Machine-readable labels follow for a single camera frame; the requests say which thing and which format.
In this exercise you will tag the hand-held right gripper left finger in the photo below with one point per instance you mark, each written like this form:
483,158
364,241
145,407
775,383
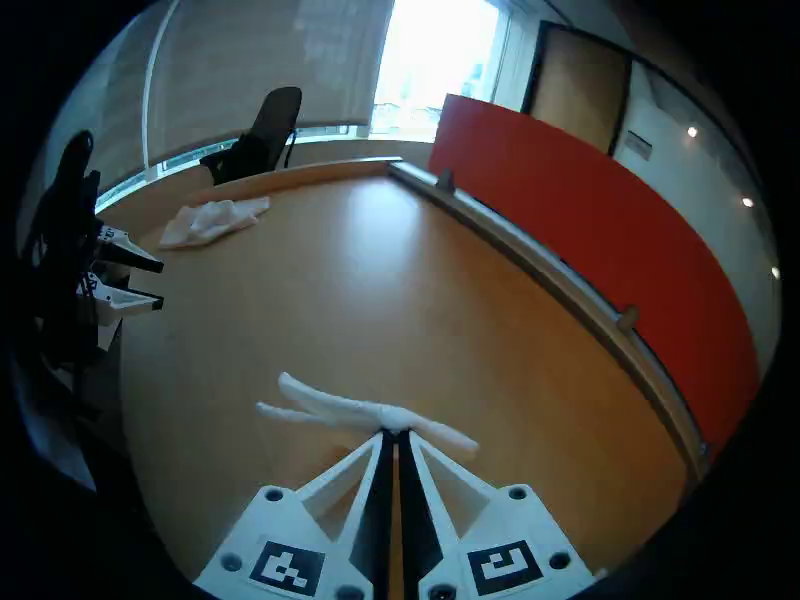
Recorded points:
284,526

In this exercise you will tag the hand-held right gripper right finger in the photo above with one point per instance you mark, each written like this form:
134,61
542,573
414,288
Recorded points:
500,526

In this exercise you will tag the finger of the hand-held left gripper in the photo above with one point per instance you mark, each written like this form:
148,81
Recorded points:
128,249
122,301

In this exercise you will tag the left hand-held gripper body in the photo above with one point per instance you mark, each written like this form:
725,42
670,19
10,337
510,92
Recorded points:
59,250

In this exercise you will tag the white towel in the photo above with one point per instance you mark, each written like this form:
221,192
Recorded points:
350,409

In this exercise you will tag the heap of white towels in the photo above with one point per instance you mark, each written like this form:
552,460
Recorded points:
209,222

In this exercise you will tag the black office chair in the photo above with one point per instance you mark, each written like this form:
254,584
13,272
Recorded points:
259,140

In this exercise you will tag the red desk screen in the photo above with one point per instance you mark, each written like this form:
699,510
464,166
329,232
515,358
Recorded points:
600,231

